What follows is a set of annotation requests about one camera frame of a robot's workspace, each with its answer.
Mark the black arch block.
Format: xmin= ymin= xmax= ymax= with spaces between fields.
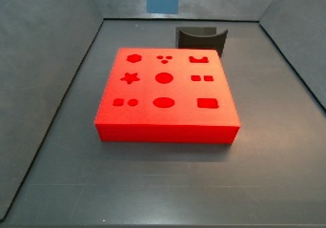
xmin=177 ymin=27 xmax=229 ymax=55

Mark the red shape sorter box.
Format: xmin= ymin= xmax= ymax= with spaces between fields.
xmin=95 ymin=48 xmax=241 ymax=144

